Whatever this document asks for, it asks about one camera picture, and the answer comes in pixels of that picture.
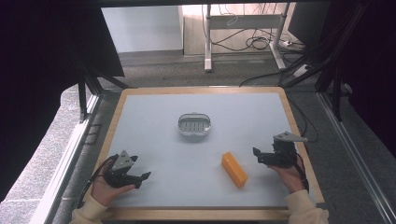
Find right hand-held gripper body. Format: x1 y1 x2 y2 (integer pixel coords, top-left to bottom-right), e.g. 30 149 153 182
257 131 309 169

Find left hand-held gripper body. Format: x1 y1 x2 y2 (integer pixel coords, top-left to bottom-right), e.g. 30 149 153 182
102 149 144 189

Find orange soap bar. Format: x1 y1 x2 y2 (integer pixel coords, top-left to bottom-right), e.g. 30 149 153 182
220 151 249 189

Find grey soap dish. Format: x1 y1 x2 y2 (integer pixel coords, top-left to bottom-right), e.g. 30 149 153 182
177 112 212 138

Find person's right hand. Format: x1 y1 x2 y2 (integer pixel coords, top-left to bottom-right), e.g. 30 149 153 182
268 154 307 194

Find person's left hand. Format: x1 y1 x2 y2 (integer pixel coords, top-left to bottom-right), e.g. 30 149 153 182
90 166 136 207

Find black metal stand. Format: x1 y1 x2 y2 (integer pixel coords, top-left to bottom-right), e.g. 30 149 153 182
279 3 368 122
76 59 129 123

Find white power strip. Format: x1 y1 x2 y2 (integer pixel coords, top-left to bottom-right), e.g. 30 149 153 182
292 63 312 78

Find black curtain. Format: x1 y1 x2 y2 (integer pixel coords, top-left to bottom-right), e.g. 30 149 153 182
314 0 396 158
0 0 125 203

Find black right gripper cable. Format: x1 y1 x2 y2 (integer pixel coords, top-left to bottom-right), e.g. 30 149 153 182
294 152 310 192

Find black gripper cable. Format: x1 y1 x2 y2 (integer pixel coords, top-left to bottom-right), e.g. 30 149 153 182
294 152 310 192
76 154 120 209

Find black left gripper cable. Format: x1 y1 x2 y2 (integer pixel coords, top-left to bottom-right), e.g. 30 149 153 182
76 154 120 209

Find black cable beside table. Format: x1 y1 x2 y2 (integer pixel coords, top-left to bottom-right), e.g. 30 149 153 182
286 90 319 144

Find black floor cables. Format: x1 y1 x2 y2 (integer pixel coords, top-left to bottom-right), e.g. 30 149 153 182
210 27 306 53

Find white metal desk frame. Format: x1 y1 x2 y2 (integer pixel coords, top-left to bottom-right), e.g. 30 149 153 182
204 3 291 73

